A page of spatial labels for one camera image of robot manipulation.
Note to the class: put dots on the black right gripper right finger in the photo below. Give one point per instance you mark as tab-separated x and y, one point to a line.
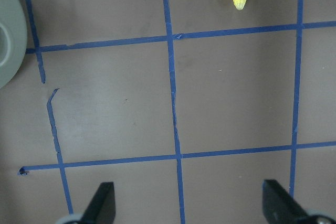
279	207

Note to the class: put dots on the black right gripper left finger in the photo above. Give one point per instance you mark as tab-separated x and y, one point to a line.
102	208

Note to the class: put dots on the grey-green cooking pot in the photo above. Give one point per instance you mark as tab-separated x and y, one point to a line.
13	39

